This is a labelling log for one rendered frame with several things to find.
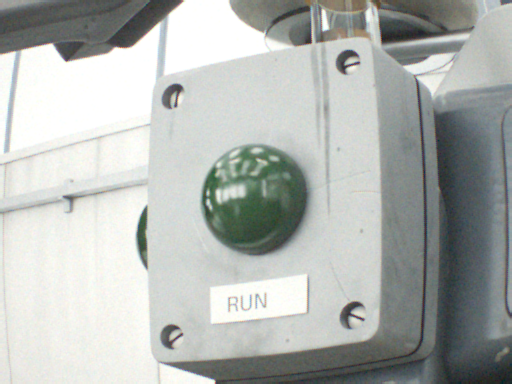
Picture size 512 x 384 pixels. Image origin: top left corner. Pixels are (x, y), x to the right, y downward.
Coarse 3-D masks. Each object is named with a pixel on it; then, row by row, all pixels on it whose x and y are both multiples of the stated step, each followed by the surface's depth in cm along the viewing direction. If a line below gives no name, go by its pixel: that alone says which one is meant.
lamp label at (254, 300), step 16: (224, 288) 45; (240, 288) 45; (256, 288) 45; (272, 288) 45; (288, 288) 44; (304, 288) 44; (224, 304) 45; (240, 304) 45; (256, 304) 45; (272, 304) 45; (288, 304) 44; (304, 304) 44; (224, 320) 45; (240, 320) 45
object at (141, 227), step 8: (144, 208) 49; (144, 216) 49; (136, 224) 49; (144, 224) 48; (136, 232) 49; (144, 232) 48; (136, 240) 49; (144, 240) 48; (136, 248) 49; (144, 248) 48; (144, 256) 49; (144, 264) 49
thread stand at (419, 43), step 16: (288, 16) 88; (304, 16) 88; (384, 16) 87; (400, 16) 87; (416, 16) 87; (272, 32) 91; (288, 32) 91; (304, 32) 91; (384, 32) 90; (400, 32) 90; (416, 32) 89; (432, 32) 89; (448, 32) 88; (464, 32) 88; (272, 48) 93; (384, 48) 90; (400, 48) 90; (416, 48) 89; (432, 48) 89; (448, 48) 88; (400, 64) 95; (416, 64) 95; (432, 64) 94
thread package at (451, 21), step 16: (240, 0) 91; (256, 0) 91; (272, 0) 91; (288, 0) 91; (304, 0) 91; (384, 0) 91; (400, 0) 90; (416, 0) 90; (432, 0) 90; (448, 0) 89; (464, 0) 89; (240, 16) 94; (256, 16) 94; (272, 16) 94; (432, 16) 92; (448, 16) 92; (464, 16) 91
